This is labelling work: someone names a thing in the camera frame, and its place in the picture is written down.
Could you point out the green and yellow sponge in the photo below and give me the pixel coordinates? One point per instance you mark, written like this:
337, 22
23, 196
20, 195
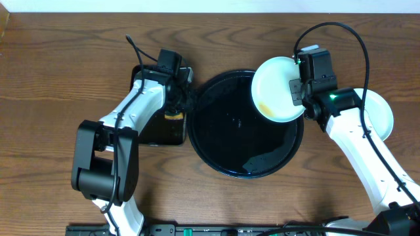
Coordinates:
174, 116

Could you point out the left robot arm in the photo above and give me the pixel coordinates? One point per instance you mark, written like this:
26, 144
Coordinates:
105, 163

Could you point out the light blue plate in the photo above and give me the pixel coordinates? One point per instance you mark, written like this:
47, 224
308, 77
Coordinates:
271, 92
380, 114

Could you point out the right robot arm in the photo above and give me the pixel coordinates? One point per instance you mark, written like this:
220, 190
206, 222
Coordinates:
358, 121

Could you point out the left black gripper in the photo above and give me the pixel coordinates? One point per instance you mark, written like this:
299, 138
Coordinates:
179, 107

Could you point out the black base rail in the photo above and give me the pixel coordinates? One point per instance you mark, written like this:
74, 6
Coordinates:
166, 229

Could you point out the black round tray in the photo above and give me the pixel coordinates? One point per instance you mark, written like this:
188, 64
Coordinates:
232, 137

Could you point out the black rectangular water tray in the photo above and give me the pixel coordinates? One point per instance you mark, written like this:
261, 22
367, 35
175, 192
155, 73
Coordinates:
153, 128

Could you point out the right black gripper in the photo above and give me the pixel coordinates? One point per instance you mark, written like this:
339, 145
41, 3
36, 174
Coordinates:
295, 86

